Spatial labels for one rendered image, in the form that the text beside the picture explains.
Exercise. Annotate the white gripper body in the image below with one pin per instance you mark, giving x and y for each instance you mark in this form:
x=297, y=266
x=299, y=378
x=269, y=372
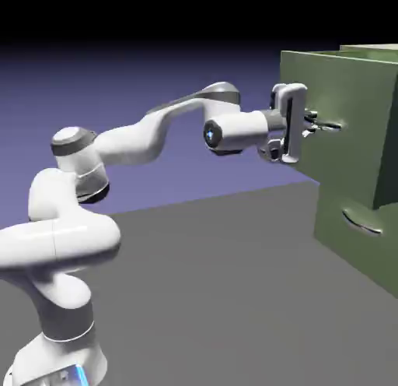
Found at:
x=297, y=124

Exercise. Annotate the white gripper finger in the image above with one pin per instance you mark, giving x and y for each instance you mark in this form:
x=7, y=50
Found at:
x=309, y=132
x=311, y=114

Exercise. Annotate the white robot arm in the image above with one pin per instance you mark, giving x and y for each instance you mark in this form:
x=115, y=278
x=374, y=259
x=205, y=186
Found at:
x=74, y=239

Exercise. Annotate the green drawer front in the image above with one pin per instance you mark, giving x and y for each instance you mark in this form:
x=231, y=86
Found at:
x=348, y=246
x=348, y=165

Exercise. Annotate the green cabinet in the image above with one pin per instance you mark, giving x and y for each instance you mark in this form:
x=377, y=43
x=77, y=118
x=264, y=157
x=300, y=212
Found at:
x=373, y=48

